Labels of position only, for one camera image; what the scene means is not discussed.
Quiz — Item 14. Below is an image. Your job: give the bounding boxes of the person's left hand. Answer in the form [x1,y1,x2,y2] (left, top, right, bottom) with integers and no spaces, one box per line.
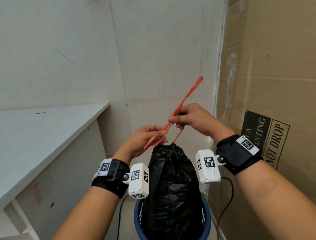
[112,125,171,165]

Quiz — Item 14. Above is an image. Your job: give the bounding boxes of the thin black cable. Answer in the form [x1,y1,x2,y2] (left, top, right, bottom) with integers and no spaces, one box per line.
[118,195,127,240]
[215,177,235,240]

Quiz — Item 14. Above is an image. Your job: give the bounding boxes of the person's right hand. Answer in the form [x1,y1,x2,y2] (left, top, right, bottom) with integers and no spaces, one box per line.
[168,103,235,144]

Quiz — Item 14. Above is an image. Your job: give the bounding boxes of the person's right forearm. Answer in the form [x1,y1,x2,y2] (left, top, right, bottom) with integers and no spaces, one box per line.
[233,159,316,240]

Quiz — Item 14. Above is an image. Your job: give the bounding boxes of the large brown cardboard box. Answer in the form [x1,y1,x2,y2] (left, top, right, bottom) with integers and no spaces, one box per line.
[207,0,316,240]

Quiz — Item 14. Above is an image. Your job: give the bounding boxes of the white desk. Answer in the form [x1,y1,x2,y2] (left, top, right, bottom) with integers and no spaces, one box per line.
[0,102,111,240]

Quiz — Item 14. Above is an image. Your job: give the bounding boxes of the black wrist strap with tag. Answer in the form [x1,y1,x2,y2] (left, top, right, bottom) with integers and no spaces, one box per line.
[91,158,131,199]
[216,135,263,176]

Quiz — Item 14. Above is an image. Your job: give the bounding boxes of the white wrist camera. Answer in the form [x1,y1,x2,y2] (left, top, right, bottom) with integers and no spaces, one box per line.
[195,149,222,184]
[128,162,150,200]

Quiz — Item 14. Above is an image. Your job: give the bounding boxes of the blue plastic waste bin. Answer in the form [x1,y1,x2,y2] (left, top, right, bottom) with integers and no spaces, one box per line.
[133,194,212,240]

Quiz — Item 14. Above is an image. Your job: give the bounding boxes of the red drawstring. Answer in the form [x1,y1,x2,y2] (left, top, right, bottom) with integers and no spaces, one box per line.
[144,76,204,151]

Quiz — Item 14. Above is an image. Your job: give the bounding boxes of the black garbage bag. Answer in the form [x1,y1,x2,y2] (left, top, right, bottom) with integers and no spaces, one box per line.
[142,143,206,240]

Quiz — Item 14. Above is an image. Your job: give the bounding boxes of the person's left forearm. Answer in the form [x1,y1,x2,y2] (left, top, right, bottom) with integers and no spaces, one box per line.
[52,186,120,240]

